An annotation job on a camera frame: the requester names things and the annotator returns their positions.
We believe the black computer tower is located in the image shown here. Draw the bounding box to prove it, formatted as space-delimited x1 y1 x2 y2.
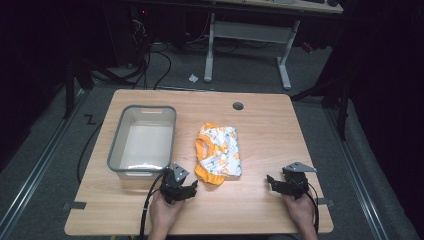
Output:
105 4 149 68

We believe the person's left hand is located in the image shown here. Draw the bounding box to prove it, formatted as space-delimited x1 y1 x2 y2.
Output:
148 192 186 234

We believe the white plastic bin grey rim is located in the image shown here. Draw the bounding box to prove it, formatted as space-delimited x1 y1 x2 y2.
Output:
106 104 177 192

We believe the small red object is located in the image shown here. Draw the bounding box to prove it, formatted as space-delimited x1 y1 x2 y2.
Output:
300 41 315 55

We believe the black tape strip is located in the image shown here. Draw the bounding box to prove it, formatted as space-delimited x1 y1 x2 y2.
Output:
316 197 335 208
61 201 88 211

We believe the orange white patterned baby garment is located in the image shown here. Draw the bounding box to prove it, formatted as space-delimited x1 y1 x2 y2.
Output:
194 122 243 187

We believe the grey metal floor rail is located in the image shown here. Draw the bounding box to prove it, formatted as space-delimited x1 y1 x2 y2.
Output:
324 106 391 240
0 88 93 236

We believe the person's right hand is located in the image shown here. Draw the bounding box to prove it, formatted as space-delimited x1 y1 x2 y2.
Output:
282 193 317 233

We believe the white desk with metal frame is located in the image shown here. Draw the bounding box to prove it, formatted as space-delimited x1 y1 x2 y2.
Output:
202 0 345 91

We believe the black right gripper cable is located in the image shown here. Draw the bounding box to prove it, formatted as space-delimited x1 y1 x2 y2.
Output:
305 186 321 234

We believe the black metal stand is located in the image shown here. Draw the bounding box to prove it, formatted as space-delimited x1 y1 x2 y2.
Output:
289 74 353 142
61 56 138 120

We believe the thin black floor cable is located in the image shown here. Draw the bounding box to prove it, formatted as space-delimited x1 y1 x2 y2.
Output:
76 122 104 185

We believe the black floor cables bundle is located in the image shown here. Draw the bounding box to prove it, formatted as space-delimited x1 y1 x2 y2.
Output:
128 13 173 91

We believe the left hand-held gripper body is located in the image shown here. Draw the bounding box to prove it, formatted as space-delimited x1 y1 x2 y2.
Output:
159 162 190 205

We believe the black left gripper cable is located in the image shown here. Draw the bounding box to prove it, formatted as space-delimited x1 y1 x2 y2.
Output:
139 169 168 240

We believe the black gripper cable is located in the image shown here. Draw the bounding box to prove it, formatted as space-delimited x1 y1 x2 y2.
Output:
139 169 168 240
305 186 321 234

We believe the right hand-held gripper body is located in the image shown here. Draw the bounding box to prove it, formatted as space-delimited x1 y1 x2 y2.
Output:
281 161 318 201

